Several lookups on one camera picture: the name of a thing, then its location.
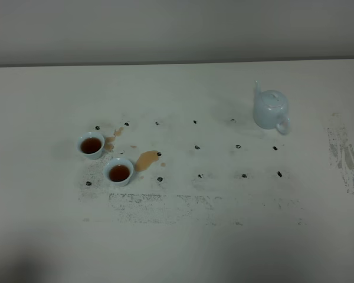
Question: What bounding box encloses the light blue teacup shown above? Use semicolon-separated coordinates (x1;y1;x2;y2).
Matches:
77;132;105;160
103;158;134;186

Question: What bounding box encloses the far light blue teacup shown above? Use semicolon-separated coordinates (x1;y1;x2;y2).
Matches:
77;132;105;160

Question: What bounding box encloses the light blue porcelain teapot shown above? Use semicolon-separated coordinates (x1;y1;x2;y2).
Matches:
253;81;291;135

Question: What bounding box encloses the near light blue teacup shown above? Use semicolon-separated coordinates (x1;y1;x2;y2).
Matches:
103;158;134;186

